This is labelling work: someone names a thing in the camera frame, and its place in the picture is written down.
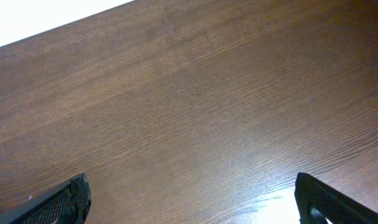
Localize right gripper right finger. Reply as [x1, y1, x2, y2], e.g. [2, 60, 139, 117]
[295, 172, 378, 224]

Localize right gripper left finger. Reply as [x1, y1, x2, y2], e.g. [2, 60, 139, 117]
[0, 173, 92, 224]

